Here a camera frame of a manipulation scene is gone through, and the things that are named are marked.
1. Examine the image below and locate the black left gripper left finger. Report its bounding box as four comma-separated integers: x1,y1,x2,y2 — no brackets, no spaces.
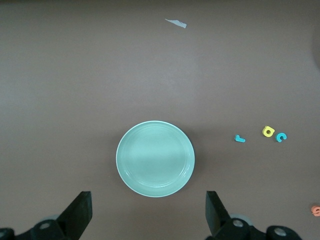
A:
0,191,93,240

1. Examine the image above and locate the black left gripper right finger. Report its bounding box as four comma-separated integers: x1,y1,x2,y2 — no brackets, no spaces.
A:
206,190,302,240

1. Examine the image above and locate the yellow foam letter a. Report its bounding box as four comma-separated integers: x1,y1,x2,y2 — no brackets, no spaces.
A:
261,125,276,138

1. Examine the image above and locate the green plate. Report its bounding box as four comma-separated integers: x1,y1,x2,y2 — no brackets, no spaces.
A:
115,120,196,198

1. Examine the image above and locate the white paper scrap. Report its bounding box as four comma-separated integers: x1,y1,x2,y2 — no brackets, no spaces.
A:
164,18,188,29

